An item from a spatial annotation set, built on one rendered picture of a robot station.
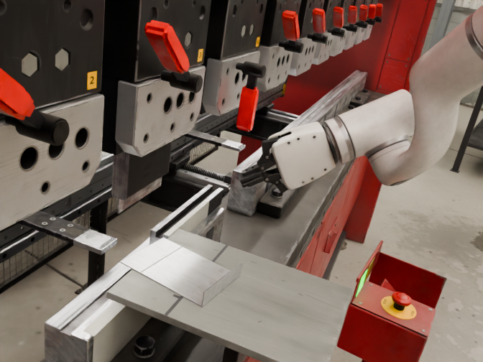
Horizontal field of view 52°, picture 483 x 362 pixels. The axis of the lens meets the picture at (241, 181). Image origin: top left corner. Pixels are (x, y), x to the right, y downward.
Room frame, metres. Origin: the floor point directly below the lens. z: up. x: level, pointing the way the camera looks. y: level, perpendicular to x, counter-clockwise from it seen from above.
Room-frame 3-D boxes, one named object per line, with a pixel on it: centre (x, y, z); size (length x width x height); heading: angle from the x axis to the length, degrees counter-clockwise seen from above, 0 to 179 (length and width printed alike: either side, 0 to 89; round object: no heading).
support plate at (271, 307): (0.51, -0.02, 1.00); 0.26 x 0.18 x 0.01; 72
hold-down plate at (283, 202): (1.12, -0.12, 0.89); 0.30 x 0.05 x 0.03; 162
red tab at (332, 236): (1.48, -0.34, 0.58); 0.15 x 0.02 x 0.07; 162
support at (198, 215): (0.68, 0.07, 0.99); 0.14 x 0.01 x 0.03; 162
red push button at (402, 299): (0.85, -0.36, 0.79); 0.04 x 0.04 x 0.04
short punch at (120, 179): (0.56, 0.12, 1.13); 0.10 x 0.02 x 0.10; 162
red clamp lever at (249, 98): (0.68, 0.01, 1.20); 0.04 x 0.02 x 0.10; 72
